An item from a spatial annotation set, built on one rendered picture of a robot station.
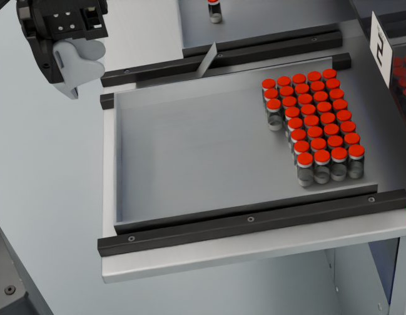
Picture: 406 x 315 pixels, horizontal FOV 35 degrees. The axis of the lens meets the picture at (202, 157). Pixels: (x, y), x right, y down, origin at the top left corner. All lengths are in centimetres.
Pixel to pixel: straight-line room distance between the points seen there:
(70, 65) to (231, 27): 50
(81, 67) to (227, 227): 28
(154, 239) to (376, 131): 35
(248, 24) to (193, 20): 10
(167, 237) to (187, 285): 103
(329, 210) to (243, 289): 102
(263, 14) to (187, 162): 36
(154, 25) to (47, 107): 135
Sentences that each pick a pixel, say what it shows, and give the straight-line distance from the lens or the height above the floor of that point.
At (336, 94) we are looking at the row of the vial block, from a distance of 95.
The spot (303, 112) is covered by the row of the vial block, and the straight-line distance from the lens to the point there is 92.
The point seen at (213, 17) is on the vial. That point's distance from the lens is 117.
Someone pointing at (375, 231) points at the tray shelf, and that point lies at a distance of 85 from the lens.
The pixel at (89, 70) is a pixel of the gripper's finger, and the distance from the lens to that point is 72.
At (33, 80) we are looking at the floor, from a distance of 265.
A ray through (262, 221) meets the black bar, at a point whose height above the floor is 90.
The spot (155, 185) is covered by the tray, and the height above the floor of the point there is 88.
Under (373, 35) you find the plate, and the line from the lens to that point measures 90.
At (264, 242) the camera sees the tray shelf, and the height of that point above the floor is 88.
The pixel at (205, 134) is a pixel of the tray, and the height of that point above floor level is 88.
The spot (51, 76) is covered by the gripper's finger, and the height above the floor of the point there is 115.
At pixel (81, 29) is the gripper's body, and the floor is 119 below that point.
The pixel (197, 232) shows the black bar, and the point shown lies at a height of 90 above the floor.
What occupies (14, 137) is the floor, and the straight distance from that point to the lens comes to 244.
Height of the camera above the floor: 156
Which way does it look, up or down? 47 degrees down
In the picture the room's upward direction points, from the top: 12 degrees counter-clockwise
